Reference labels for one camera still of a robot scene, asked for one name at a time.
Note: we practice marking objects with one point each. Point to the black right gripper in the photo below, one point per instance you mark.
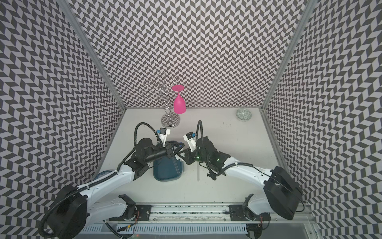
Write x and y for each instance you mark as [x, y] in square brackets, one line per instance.
[188, 155]

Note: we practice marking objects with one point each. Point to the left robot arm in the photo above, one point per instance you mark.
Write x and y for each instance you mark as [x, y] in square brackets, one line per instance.
[75, 208]

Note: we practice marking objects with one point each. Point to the blue patterned plate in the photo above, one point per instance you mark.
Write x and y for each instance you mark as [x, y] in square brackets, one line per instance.
[102, 174]

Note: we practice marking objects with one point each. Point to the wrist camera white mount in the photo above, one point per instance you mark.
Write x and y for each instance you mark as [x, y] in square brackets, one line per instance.
[163, 133]
[190, 139]

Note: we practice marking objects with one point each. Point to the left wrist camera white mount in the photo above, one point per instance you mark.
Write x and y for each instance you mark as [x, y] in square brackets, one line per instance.
[163, 133]

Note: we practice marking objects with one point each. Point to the blue capped test tube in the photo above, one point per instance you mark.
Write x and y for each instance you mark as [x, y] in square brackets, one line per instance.
[198, 173]
[176, 159]

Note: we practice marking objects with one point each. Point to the patterned ceramic bowl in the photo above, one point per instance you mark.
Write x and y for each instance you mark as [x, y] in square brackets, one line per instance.
[243, 114]

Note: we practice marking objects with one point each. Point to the pink plastic wine glass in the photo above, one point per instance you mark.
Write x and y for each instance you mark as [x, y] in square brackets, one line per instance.
[179, 102]

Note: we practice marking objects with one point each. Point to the teal plastic water tub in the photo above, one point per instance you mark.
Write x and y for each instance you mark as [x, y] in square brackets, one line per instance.
[164, 169]

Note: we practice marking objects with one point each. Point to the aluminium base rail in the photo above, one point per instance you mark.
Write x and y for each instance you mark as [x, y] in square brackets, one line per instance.
[197, 212]

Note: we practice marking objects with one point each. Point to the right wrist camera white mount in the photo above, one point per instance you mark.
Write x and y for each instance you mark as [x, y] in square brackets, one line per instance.
[190, 139]

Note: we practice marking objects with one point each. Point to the chrome glass rack stand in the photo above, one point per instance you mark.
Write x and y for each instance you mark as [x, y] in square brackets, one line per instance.
[159, 88]

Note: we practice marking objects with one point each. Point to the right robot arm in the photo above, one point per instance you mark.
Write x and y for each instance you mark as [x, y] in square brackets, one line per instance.
[281, 194]

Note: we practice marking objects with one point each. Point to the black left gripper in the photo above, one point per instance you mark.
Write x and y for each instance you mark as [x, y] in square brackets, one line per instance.
[170, 151]

